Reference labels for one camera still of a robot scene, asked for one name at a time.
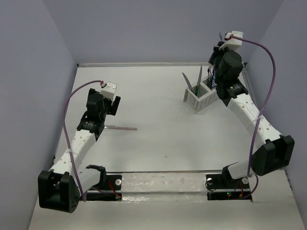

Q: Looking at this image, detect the pink handled knife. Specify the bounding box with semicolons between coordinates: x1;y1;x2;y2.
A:
105;125;138;131

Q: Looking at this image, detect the green handled knife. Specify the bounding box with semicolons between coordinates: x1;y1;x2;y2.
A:
195;65;202;96

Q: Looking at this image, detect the black handled knife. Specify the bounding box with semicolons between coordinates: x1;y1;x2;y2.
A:
182;72;192;91

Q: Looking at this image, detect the long blue fork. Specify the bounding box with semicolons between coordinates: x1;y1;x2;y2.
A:
209;69;216;90

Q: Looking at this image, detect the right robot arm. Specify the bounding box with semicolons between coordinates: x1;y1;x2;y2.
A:
209;41;295;188

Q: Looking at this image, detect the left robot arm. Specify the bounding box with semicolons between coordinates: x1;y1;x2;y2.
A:
38;82;122;213

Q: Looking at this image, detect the white two-compartment utensil holder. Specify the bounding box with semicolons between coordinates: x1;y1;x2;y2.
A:
183;79;218;113

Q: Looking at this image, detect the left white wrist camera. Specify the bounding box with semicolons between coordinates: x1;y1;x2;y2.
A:
100;82;117;100

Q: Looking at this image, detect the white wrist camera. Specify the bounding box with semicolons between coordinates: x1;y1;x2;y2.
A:
219;31;244;51
100;82;117;100

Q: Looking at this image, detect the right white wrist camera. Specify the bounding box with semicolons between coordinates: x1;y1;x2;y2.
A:
219;31;244;51

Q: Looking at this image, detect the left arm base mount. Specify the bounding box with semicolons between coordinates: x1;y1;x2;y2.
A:
85;165;122;201

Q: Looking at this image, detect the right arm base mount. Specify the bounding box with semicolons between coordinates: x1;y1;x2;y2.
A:
205;174;252;201

